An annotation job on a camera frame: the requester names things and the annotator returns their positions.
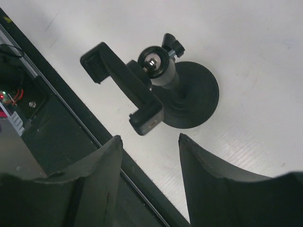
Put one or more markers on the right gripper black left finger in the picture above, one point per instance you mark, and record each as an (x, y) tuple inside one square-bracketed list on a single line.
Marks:
[(82, 195)]

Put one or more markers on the black round-base clamp phone stand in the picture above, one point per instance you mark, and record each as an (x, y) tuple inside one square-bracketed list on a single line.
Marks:
[(182, 95)]

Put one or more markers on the left white slotted cable duct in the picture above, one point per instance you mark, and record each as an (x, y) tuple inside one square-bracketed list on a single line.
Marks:
[(14, 119)]

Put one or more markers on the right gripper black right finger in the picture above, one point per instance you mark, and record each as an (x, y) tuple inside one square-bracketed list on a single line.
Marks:
[(220, 194)]

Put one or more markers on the front aluminium rail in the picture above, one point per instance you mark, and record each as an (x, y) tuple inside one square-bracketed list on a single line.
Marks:
[(25, 61)]

